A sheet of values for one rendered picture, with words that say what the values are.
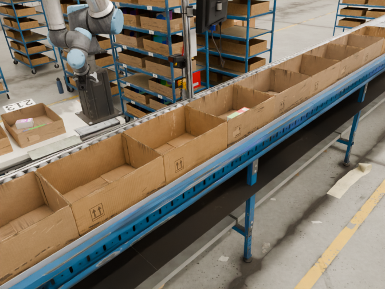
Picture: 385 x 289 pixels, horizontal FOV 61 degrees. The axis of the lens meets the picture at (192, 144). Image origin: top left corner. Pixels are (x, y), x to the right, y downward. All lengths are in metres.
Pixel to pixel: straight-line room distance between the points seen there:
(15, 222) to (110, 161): 0.44
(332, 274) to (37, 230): 1.74
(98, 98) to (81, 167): 0.94
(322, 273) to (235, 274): 0.53
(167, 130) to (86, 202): 0.66
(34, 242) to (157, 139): 0.78
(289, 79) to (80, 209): 1.54
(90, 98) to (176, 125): 0.78
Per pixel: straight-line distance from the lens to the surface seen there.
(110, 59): 4.36
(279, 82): 2.26
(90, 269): 1.26
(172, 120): 1.68
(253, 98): 1.91
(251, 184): 1.82
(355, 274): 2.36
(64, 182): 1.46
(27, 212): 1.46
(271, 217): 2.57
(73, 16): 2.22
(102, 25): 2.12
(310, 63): 2.58
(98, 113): 2.35
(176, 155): 1.35
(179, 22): 2.99
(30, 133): 2.21
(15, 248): 1.15
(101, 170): 1.52
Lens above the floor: 1.74
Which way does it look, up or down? 31 degrees down
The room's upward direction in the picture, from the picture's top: 3 degrees counter-clockwise
